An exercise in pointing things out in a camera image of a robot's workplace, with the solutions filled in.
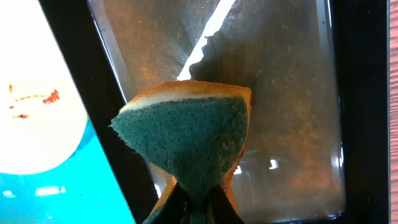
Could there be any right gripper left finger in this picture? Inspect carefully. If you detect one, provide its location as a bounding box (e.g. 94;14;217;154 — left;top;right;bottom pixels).
152;184;188;224

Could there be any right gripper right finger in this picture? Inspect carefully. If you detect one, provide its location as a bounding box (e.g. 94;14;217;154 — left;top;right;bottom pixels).
208;185;244;224

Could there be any green yellow sponge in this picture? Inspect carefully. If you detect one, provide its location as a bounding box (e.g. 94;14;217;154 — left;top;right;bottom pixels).
111;80;252;223

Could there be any teal plastic tray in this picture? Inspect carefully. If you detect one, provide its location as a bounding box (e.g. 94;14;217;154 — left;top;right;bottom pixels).
1;123;135;223

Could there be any black water tray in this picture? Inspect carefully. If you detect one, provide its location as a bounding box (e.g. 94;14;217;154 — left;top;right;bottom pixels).
40;0;391;223

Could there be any green rimmed plate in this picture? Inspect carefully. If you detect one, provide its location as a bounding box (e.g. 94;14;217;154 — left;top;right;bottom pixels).
1;0;87;175

